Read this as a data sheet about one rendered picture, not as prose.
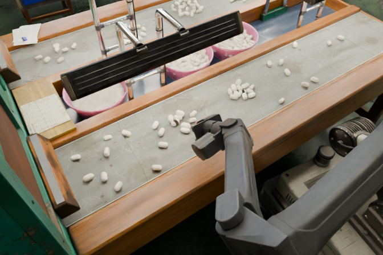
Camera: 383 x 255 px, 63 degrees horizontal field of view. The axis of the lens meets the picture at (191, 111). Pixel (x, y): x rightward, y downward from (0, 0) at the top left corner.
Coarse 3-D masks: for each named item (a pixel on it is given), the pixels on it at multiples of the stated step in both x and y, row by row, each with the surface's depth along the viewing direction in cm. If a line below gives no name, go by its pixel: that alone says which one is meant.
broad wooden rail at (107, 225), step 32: (320, 96) 130; (352, 96) 132; (256, 128) 118; (288, 128) 118; (320, 128) 135; (192, 160) 109; (224, 160) 108; (256, 160) 116; (160, 192) 100; (192, 192) 100; (224, 192) 118; (96, 224) 92; (128, 224) 93; (160, 224) 102
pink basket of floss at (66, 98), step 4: (124, 84) 136; (124, 88) 137; (64, 92) 129; (64, 96) 128; (68, 96) 132; (124, 96) 128; (64, 100) 125; (68, 100) 130; (120, 100) 126; (68, 104) 124; (116, 104) 125; (120, 104) 130; (72, 108) 123; (104, 108) 123; (108, 108) 123; (80, 112) 124; (84, 112) 122; (88, 112) 122; (92, 112) 122; (96, 112) 123; (100, 112) 124; (84, 116) 128; (88, 116) 127; (92, 116) 126
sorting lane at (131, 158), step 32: (320, 32) 165; (352, 32) 166; (256, 64) 147; (288, 64) 147; (320, 64) 147; (352, 64) 148; (192, 96) 132; (224, 96) 132; (256, 96) 133; (288, 96) 133; (128, 128) 120; (160, 128) 120; (64, 160) 110; (96, 160) 110; (128, 160) 110; (160, 160) 111; (96, 192) 102; (128, 192) 102
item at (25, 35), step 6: (36, 24) 161; (18, 30) 158; (24, 30) 158; (30, 30) 158; (36, 30) 158; (18, 36) 154; (24, 36) 154; (30, 36) 154; (36, 36) 155; (18, 42) 151; (24, 42) 151; (30, 42) 152; (36, 42) 152
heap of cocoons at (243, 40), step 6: (234, 36) 161; (240, 36) 161; (246, 36) 162; (252, 36) 162; (222, 42) 159; (228, 42) 158; (234, 42) 159; (240, 42) 158; (246, 42) 160; (252, 42) 158; (228, 48) 154; (234, 48) 154; (240, 48) 156
